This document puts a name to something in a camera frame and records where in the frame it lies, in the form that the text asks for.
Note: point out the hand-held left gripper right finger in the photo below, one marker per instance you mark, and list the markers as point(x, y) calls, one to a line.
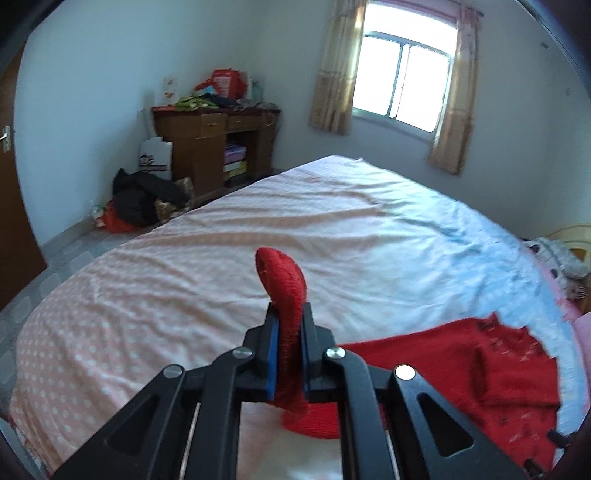
point(303, 357)

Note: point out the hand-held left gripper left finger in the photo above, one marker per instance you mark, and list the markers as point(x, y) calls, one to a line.
point(272, 357)

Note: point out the red knit sweater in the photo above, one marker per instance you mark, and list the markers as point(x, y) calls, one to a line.
point(461, 369)

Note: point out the pile of green clothes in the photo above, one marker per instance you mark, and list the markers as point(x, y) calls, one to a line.
point(194, 102)

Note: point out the blue printed blanket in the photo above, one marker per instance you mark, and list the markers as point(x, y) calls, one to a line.
point(452, 240)

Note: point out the stack of flat boxes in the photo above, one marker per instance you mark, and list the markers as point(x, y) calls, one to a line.
point(235, 164)

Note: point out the red plastic bag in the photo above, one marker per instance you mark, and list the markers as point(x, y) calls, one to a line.
point(115, 221)

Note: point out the brown wooden desk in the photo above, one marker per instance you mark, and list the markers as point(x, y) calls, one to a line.
point(198, 138)

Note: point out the white paper bag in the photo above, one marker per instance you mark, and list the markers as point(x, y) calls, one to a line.
point(154, 157)

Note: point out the grey white plush toy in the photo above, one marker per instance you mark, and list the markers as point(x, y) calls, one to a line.
point(558, 263)

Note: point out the red gift bag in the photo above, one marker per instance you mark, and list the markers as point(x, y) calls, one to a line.
point(227, 83)

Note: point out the pink quilt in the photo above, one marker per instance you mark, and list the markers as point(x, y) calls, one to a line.
point(582, 327)

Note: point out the white printed card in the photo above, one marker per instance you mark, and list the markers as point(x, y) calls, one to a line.
point(169, 92)

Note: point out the brown wooden door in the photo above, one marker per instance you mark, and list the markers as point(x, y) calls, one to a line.
point(16, 221)

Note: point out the beige patterned curtain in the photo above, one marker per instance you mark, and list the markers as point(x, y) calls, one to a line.
point(334, 69)
point(457, 101)

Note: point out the window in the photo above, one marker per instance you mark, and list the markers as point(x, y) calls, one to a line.
point(415, 78)

